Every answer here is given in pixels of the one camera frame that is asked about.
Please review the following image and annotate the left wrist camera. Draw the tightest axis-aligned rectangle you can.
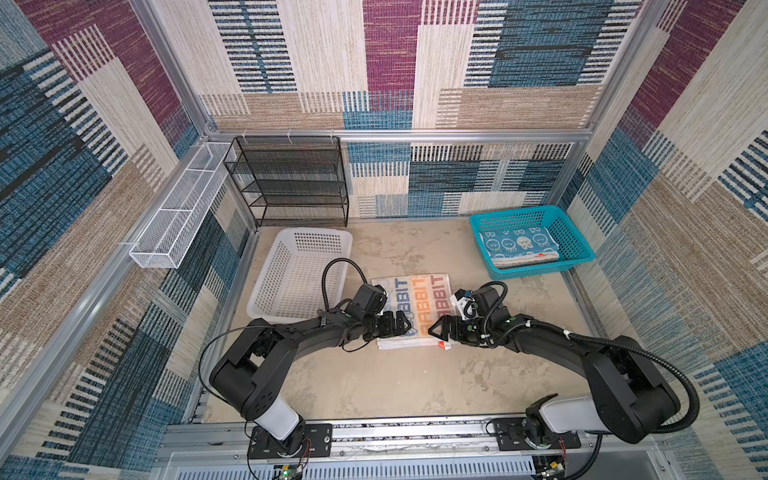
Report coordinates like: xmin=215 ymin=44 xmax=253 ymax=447
xmin=344 ymin=283 xmax=387 ymax=321

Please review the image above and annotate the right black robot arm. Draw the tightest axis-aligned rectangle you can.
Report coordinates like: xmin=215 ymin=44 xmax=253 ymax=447
xmin=428 ymin=281 xmax=701 ymax=448

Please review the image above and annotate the aluminium mounting rail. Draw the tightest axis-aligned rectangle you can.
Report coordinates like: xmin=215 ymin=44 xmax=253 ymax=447
xmin=150 ymin=414 xmax=674 ymax=479

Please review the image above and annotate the teal plastic basket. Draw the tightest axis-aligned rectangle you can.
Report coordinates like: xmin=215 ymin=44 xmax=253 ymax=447
xmin=470 ymin=205 xmax=595 ymax=281

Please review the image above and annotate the black wire shelf rack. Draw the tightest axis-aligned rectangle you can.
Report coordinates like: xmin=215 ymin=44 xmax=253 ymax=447
xmin=223 ymin=136 xmax=350 ymax=227

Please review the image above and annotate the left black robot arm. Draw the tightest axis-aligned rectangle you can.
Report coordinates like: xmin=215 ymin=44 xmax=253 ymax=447
xmin=201 ymin=257 xmax=413 ymax=456

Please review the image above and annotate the white plastic laundry basket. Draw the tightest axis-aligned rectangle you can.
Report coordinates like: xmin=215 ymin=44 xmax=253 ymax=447
xmin=246 ymin=227 xmax=353 ymax=324

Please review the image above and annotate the red pattern towel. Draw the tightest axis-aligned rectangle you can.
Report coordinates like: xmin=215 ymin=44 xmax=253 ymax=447
xmin=371 ymin=273 xmax=456 ymax=350

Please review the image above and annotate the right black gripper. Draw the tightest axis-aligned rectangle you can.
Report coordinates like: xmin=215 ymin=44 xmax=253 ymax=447
xmin=428 ymin=315 xmax=491 ymax=345

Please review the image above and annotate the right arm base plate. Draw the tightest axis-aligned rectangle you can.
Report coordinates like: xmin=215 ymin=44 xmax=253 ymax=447
xmin=486 ymin=416 xmax=581 ymax=451

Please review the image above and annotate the white wire mesh tray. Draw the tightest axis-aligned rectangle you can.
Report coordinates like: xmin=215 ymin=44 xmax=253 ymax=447
xmin=129 ymin=142 xmax=229 ymax=269

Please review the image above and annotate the blue bunny pattern towel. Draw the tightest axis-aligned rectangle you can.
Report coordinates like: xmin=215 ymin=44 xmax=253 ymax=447
xmin=480 ymin=227 xmax=560 ymax=269

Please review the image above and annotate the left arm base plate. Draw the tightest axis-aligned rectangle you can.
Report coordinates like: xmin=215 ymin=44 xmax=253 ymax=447
xmin=247 ymin=422 xmax=333 ymax=460

